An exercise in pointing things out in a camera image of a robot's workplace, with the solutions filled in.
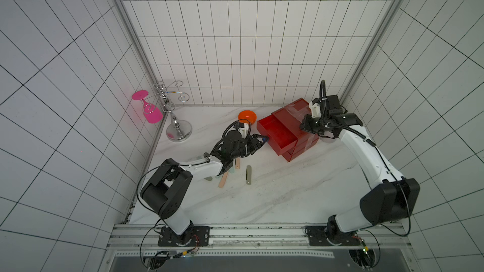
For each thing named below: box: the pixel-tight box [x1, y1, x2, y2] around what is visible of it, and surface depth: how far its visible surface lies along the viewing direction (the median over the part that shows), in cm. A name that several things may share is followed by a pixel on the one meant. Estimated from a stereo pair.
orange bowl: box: [237, 110, 257, 125], surface depth 112 cm
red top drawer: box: [256, 113, 299, 156], surface depth 85 cm
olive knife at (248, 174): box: [245, 164, 252, 186], surface depth 92 cm
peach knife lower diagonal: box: [218, 171, 229, 189], surface depth 89 cm
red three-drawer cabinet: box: [256, 97, 319, 162], surface depth 87 cm
